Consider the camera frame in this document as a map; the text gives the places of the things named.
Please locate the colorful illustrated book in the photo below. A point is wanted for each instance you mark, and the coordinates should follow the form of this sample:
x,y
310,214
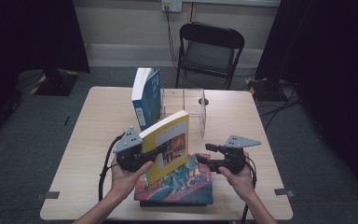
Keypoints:
x,y
180,189

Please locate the person's left hand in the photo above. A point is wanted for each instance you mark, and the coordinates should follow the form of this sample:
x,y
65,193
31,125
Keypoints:
x,y
127,183

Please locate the black folding chair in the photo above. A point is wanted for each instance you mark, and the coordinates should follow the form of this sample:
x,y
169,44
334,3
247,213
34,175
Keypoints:
x,y
211,56

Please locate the yellow book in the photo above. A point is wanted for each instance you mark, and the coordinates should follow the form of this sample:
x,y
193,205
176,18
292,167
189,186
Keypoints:
x,y
167,133

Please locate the clear acrylic book rack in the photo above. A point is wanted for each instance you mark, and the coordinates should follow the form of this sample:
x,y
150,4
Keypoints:
x,y
195,118

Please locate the dark round table grommet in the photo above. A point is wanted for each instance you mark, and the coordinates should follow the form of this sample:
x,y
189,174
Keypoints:
x,y
203,101

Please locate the white wall socket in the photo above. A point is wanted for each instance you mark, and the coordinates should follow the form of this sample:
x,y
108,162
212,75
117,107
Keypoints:
x,y
175,5

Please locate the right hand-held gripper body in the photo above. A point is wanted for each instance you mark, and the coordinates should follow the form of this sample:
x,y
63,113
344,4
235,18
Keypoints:
x,y
233,158

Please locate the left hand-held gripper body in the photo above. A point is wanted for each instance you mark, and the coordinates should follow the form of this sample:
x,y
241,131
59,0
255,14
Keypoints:
x,y
130,155

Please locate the person's right hand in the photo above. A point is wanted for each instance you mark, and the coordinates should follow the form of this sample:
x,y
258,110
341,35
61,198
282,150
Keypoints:
x,y
239,183

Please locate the black stand base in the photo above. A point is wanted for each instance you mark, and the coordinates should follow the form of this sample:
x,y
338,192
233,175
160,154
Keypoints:
x,y
59,87
264,90

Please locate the grey tape piece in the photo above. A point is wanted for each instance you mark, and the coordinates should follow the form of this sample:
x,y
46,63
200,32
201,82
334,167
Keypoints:
x,y
51,195
281,192

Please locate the black curtain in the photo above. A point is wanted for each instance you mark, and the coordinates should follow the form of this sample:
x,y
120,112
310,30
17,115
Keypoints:
x,y
28,31
323,46

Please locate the blue book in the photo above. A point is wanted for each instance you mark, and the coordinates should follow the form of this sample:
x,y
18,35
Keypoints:
x,y
149,99

